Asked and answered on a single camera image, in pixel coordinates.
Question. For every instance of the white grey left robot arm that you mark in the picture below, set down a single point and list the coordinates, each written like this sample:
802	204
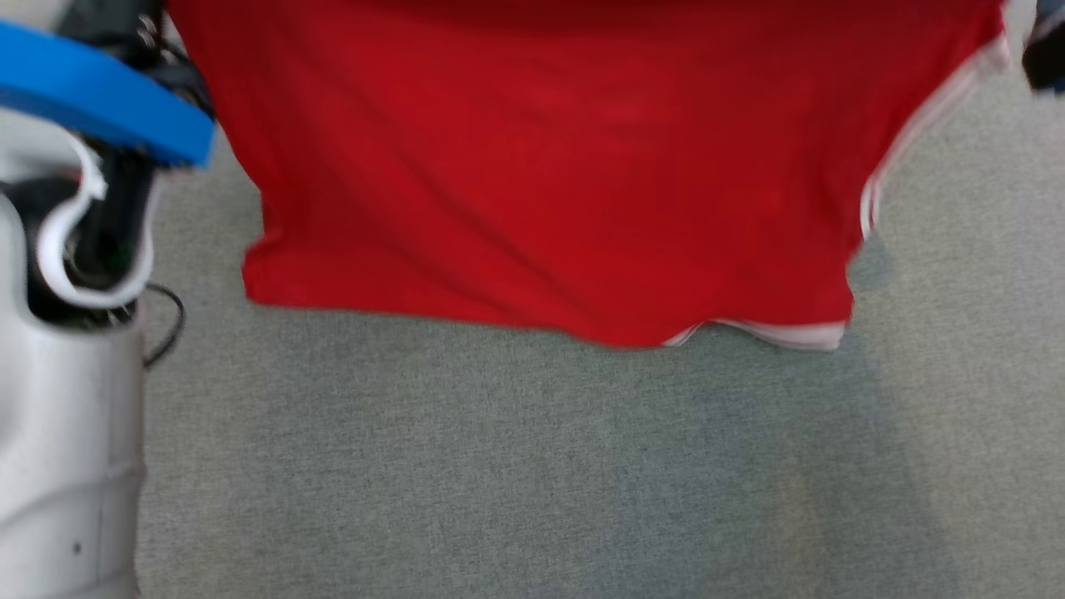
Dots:
66	457

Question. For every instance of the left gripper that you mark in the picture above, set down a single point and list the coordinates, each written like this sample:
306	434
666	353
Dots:
100	233

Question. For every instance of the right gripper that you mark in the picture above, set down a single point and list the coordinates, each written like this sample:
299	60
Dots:
1047	58

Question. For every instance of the red white-striped garment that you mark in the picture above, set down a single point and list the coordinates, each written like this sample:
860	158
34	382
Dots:
541	166

